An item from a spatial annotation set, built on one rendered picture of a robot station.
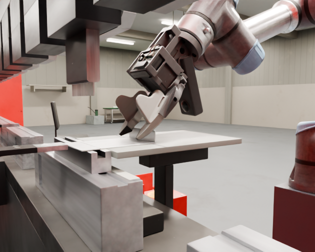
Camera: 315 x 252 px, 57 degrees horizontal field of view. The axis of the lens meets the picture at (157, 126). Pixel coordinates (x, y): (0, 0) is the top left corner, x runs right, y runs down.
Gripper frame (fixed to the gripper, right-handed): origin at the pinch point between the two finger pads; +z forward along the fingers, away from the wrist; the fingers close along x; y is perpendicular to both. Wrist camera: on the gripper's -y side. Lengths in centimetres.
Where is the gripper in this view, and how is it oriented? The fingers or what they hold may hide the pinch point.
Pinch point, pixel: (134, 134)
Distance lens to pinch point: 51.7
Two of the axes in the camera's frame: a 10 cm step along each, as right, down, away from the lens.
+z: -5.4, 7.9, -2.9
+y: -6.3, -6.1, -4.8
